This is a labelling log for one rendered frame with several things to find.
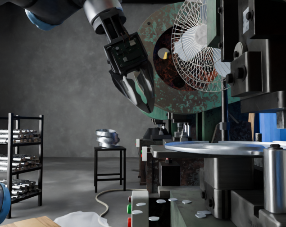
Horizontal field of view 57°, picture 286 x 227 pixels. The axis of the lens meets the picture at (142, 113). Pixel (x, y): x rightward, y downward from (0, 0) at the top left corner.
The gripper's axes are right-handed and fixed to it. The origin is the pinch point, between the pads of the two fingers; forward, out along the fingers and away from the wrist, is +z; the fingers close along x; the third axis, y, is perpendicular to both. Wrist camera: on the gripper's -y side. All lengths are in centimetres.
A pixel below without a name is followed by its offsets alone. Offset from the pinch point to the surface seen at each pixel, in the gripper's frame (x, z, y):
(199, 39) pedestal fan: 47, -24, -75
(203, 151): 4.2, 11.1, 12.0
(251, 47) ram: 25.5, -2.2, 2.2
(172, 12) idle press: 60, -61, -129
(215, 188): 4.8, 20.1, 5.1
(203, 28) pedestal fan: 50, -28, -72
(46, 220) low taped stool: -65, 28, -88
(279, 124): 24.0, 15.2, 1.4
